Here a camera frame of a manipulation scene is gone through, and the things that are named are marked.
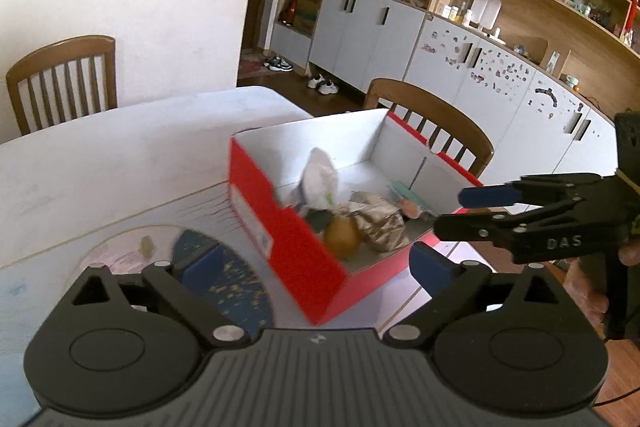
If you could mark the silver foil snack bag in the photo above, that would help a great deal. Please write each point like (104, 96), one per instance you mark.
(378, 221)

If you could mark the white plastic bag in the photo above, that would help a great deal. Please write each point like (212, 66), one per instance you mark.
(319, 182)

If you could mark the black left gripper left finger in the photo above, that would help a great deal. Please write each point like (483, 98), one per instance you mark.
(179, 290)

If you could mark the white sneakers pair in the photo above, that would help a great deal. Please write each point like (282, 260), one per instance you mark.
(322, 85)

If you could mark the orange round fruit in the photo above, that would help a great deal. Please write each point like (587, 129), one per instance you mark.
(342, 238)

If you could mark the round patterned placemat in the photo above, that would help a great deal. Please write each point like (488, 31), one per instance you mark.
(234, 289)

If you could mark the doormat rug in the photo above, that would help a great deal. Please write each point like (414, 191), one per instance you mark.
(252, 65)

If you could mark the dark sneakers pair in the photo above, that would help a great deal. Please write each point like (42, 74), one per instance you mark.
(277, 63)

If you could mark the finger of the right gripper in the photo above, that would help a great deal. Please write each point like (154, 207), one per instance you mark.
(472, 226)
(504, 195)

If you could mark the wooden chair behind box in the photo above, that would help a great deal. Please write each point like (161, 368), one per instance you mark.
(463, 134)

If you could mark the red and white cardboard box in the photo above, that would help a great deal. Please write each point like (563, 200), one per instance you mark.
(287, 182)

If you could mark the wooden chair at left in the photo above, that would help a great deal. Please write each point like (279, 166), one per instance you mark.
(63, 81)

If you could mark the person's hand on gripper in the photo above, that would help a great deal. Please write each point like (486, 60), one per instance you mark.
(592, 302)

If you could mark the black snack packet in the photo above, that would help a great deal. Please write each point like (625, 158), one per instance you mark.
(318, 219)

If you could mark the white sideboard cabinet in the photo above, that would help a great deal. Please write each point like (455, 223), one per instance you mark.
(534, 124)

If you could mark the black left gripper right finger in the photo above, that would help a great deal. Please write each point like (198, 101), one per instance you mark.
(453, 288)

